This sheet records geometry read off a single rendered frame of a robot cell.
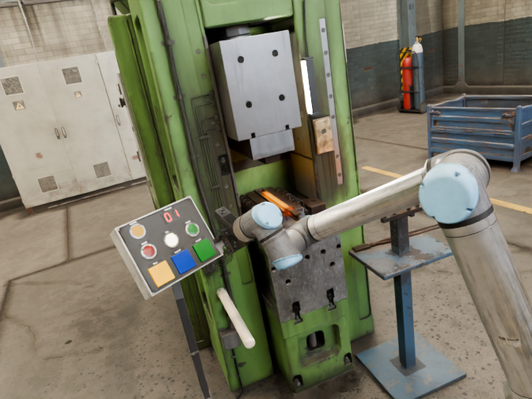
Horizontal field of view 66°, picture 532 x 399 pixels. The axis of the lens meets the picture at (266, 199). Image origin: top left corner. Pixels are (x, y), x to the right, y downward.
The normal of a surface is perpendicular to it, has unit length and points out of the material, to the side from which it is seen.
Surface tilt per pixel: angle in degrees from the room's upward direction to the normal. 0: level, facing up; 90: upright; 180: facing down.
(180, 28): 90
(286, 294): 90
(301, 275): 90
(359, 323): 90
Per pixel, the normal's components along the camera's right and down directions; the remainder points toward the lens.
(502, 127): -0.84, 0.30
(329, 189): 0.36, 0.26
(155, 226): 0.53, -0.36
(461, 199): -0.65, 0.25
